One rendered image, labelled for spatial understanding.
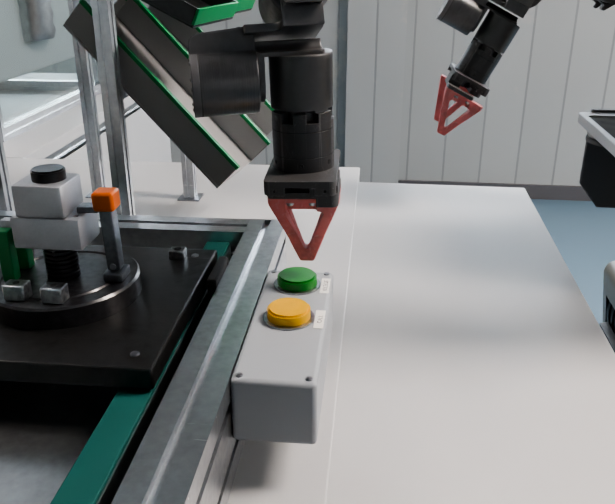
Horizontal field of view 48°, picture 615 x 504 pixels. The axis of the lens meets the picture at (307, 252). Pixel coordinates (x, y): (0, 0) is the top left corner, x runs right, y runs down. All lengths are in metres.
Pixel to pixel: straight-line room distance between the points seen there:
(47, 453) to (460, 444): 0.35
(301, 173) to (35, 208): 0.24
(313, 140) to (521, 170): 3.45
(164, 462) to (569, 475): 0.35
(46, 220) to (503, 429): 0.46
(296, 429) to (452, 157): 3.46
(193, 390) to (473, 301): 0.46
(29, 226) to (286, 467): 0.31
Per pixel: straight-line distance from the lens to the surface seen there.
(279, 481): 0.62
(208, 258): 0.75
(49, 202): 0.65
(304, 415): 0.57
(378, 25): 3.75
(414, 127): 3.93
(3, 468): 0.59
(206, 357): 0.60
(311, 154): 0.63
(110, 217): 0.65
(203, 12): 0.89
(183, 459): 0.49
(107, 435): 0.54
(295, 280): 0.69
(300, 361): 0.58
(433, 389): 0.74
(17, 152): 1.69
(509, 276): 1.00
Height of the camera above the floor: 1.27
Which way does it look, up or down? 23 degrees down
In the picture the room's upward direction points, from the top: straight up
